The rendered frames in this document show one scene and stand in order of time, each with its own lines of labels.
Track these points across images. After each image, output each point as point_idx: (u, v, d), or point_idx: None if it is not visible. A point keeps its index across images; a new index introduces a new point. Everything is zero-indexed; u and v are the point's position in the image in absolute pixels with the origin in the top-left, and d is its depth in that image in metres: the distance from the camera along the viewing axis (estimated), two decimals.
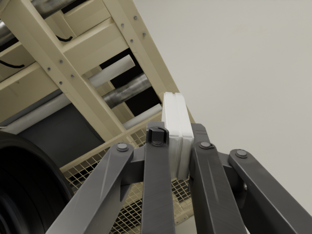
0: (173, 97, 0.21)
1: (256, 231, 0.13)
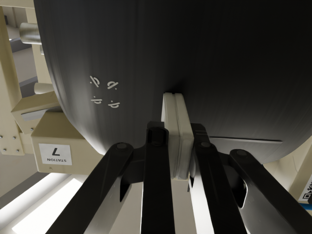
0: (173, 97, 0.21)
1: (256, 231, 0.13)
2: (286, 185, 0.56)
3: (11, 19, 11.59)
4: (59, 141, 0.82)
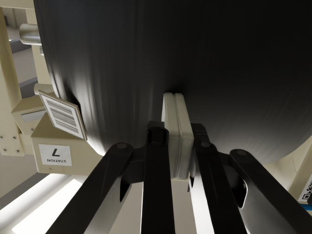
0: (173, 97, 0.21)
1: (256, 231, 0.13)
2: (285, 185, 0.56)
3: (11, 19, 11.60)
4: (59, 142, 0.82)
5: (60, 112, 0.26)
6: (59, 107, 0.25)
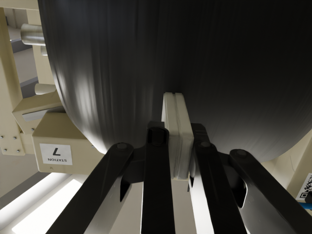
0: (173, 97, 0.21)
1: (256, 231, 0.13)
2: (283, 184, 0.57)
3: (12, 19, 11.61)
4: (60, 141, 0.83)
5: None
6: None
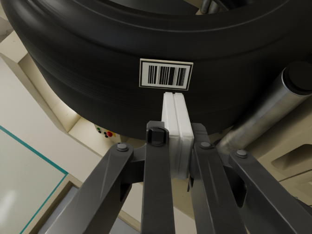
0: (173, 97, 0.21)
1: (256, 231, 0.13)
2: None
3: None
4: None
5: (172, 75, 0.33)
6: (179, 76, 0.33)
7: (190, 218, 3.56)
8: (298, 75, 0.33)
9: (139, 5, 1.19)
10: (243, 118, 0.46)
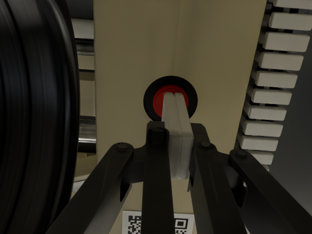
0: (173, 97, 0.21)
1: (256, 231, 0.13)
2: None
3: None
4: None
5: None
6: None
7: None
8: None
9: None
10: None
